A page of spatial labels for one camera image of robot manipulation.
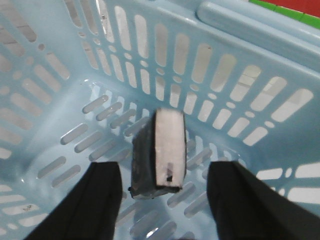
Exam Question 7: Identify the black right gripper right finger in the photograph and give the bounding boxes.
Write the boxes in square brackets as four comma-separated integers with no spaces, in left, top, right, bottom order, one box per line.
[207,161,320,240]

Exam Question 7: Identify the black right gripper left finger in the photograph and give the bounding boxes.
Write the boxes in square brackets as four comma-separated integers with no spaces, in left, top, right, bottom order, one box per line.
[26,162,123,240]

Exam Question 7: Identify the light blue plastic basket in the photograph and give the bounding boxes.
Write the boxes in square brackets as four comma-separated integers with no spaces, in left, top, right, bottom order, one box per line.
[0,0,320,240]

